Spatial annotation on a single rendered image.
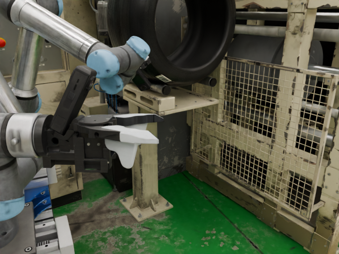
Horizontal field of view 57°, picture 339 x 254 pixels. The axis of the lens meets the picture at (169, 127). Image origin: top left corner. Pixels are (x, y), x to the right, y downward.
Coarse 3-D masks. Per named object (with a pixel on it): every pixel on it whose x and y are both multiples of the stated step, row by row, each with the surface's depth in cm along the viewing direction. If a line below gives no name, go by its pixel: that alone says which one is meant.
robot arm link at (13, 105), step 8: (0, 72) 62; (0, 80) 61; (0, 88) 61; (8, 88) 62; (0, 96) 60; (8, 96) 62; (0, 104) 60; (8, 104) 61; (16, 104) 63; (0, 112) 60; (8, 112) 61; (16, 112) 62; (24, 112) 65; (40, 160) 64; (40, 168) 66
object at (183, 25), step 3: (183, 18) 190; (186, 18) 188; (183, 21) 190; (186, 21) 189; (183, 24) 191; (186, 24) 188; (183, 27) 191; (186, 27) 188; (183, 30) 192; (183, 33) 193; (183, 36) 193
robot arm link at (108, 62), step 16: (0, 0) 88; (16, 0) 87; (32, 0) 91; (16, 16) 88; (32, 16) 87; (48, 16) 86; (48, 32) 86; (64, 32) 85; (80, 32) 85; (64, 48) 86; (80, 48) 83; (96, 48) 83; (112, 48) 85; (96, 64) 81; (112, 64) 81; (128, 64) 88
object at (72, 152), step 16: (48, 128) 51; (80, 128) 47; (48, 144) 51; (64, 144) 50; (80, 144) 48; (96, 144) 49; (48, 160) 51; (64, 160) 52; (80, 160) 49; (96, 160) 49
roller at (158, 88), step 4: (148, 80) 148; (152, 84) 144; (156, 84) 142; (160, 84) 140; (152, 88) 144; (156, 88) 141; (160, 88) 138; (164, 88) 137; (168, 88) 138; (160, 92) 139; (164, 92) 138; (168, 92) 139
